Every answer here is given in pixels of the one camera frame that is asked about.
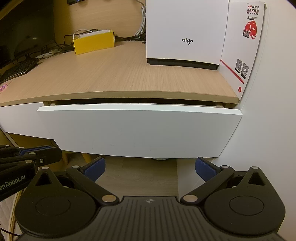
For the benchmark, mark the black keyboard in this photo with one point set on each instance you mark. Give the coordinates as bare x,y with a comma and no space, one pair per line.
16,70

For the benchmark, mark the white power strip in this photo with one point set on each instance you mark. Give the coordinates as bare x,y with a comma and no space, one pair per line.
49,53

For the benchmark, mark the pink patterned strip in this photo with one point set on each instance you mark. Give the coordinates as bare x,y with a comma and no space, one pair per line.
3,87

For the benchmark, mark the white caster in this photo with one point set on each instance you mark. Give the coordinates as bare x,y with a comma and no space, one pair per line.
160,159

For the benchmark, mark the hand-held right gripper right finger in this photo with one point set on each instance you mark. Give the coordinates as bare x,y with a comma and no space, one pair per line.
204,170

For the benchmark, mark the black wall device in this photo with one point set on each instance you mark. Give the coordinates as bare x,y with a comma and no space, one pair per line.
74,1

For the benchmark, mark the black monitor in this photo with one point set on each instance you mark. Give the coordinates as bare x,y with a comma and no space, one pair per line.
23,27

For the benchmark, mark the white desk drawer front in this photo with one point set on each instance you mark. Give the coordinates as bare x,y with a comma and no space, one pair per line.
25,120

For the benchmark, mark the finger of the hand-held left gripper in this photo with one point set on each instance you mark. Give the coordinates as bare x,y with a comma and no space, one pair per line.
34,150
49,155

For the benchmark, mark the white printed board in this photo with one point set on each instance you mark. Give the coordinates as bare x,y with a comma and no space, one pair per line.
240,51

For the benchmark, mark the wide white drawer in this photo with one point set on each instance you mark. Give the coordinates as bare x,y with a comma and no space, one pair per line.
138,129

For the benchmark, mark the white computer case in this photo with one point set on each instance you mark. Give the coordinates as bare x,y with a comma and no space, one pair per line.
185,23

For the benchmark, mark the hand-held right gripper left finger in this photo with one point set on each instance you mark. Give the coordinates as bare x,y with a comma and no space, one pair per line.
94,170

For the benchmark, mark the yellow box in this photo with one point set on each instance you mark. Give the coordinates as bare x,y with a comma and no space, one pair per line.
92,44

